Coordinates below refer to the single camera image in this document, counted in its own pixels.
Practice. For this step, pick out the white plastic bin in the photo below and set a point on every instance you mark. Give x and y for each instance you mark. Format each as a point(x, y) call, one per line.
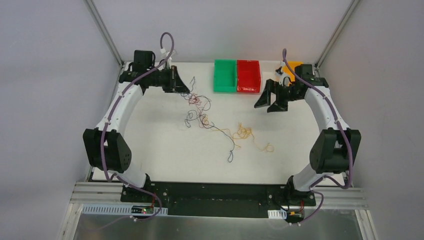
point(268, 71)

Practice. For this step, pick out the white cable duct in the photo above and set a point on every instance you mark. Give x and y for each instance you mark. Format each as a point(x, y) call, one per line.
point(123, 210)
point(277, 214)

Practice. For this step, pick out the red plastic bin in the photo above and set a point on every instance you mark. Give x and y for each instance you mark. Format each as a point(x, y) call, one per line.
point(249, 78)

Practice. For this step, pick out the left white cable duct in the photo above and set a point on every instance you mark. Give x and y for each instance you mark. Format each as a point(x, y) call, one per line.
point(123, 210)

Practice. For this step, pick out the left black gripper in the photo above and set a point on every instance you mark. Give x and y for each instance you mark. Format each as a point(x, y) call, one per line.
point(171, 80)

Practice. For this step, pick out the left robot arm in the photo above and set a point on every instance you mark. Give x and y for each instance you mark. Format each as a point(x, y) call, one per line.
point(105, 145)

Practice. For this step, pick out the yellow plastic bin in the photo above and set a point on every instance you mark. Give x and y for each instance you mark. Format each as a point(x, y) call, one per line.
point(291, 69)

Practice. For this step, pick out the green plastic bin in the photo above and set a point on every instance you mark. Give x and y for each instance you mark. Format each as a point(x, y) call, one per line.
point(225, 76)

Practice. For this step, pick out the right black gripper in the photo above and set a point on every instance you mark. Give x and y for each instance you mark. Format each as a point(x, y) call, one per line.
point(284, 93)

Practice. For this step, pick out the aluminium front frame rail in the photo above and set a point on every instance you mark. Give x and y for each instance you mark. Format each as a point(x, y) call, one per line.
point(110, 193)

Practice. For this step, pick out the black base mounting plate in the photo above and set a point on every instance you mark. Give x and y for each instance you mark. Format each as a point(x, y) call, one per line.
point(218, 199)

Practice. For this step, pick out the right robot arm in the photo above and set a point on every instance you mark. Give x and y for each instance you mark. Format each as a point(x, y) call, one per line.
point(337, 144)

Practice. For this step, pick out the right white cable duct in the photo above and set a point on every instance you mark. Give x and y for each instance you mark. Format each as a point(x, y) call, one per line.
point(277, 214)

